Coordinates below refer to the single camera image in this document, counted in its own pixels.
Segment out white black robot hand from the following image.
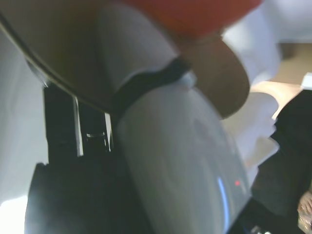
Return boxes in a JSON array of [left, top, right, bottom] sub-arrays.
[[24, 0, 254, 234]]

